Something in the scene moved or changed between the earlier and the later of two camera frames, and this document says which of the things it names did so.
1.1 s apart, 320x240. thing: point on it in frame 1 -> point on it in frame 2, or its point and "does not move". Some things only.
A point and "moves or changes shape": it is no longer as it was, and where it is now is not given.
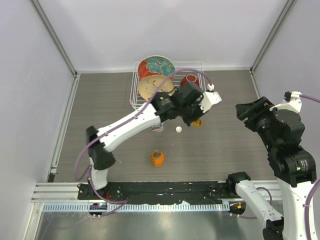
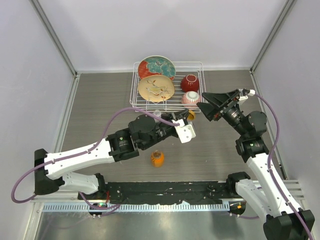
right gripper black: [261, 106] -> [221, 99]
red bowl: [188, 78] does not move
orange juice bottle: [157, 158] does not move
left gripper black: [189, 121] -> [182, 115]
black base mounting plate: [158, 192] does not move
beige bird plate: [148, 85] does not move
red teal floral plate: [156, 65] does not move
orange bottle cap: [197, 123] moves or changes shape
